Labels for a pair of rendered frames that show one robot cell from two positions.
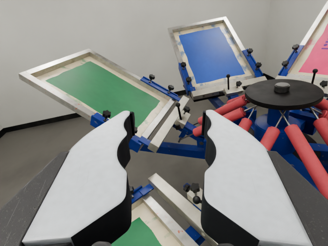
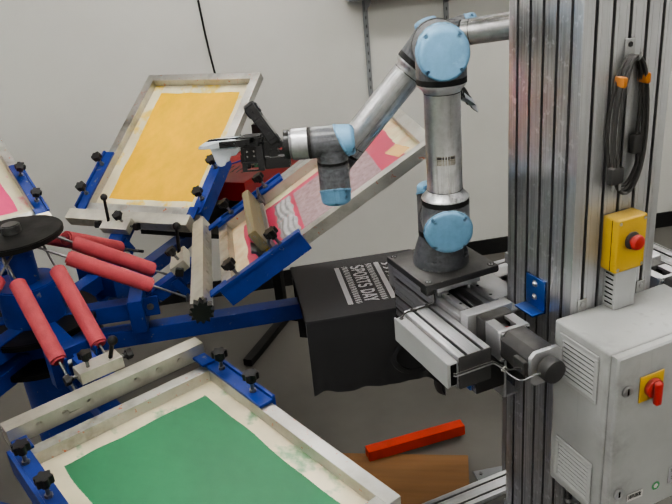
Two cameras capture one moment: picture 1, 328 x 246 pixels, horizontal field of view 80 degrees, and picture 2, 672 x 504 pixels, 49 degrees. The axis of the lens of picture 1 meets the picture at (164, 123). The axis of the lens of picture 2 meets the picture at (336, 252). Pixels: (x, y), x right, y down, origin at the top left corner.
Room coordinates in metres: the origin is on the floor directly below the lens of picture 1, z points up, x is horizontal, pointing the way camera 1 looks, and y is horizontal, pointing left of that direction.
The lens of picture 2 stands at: (-0.03, 1.71, 2.12)
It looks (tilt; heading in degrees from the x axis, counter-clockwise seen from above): 24 degrees down; 265
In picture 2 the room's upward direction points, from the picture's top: 6 degrees counter-clockwise
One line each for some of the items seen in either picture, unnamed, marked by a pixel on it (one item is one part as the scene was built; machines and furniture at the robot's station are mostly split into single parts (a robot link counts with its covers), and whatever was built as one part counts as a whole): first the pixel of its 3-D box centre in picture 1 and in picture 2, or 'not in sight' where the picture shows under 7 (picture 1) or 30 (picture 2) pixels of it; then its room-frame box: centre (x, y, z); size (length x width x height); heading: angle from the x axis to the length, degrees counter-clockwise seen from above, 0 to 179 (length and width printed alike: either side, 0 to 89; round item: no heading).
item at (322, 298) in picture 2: not in sight; (362, 283); (-0.31, -0.60, 0.95); 0.48 x 0.44 x 0.01; 3
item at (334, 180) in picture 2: not in sight; (334, 179); (-0.19, 0.02, 1.56); 0.11 x 0.08 x 0.11; 83
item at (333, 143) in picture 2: not in sight; (331, 142); (-0.19, 0.04, 1.65); 0.11 x 0.08 x 0.09; 173
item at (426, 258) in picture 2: not in sight; (440, 243); (-0.47, -0.06, 1.31); 0.15 x 0.15 x 0.10
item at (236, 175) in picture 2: not in sight; (232, 169); (0.15, -1.82, 1.06); 0.61 x 0.46 x 0.12; 63
